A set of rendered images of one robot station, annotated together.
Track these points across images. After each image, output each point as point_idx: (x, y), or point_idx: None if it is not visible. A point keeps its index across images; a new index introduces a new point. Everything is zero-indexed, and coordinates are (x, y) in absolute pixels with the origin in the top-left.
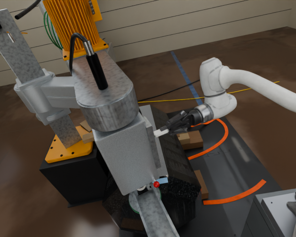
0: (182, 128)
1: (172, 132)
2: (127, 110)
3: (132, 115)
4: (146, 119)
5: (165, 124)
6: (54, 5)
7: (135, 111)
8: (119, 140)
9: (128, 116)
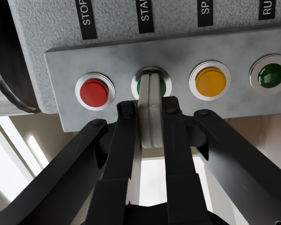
0: (279, 219)
1: (202, 158)
2: None
3: (13, 114)
4: (50, 80)
5: (118, 112)
6: None
7: (0, 108)
8: None
9: (14, 115)
